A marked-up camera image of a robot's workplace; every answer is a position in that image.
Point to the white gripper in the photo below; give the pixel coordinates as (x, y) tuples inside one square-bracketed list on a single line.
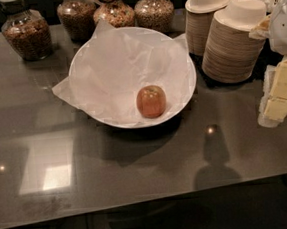
[(285, 32)]

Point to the red apple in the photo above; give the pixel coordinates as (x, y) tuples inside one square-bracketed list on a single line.
[(151, 101)]

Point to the white bowl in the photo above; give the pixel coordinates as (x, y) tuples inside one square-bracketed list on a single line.
[(79, 68)]

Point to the front stack paper bowls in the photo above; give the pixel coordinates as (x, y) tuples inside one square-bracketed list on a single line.
[(230, 54)]

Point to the stack paper bowls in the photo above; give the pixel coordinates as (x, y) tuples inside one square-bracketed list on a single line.
[(230, 54), (199, 14)]

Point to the rear stack paper bowls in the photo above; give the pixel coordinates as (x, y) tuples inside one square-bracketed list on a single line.
[(199, 14)]

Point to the glass cereal jar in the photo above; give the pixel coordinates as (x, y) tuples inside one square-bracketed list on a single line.
[(155, 14), (26, 30), (115, 12), (76, 16)]

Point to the white paper liner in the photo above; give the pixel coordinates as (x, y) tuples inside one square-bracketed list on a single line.
[(119, 71)]

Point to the left glass cereal jar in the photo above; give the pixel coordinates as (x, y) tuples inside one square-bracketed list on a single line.
[(26, 30)]

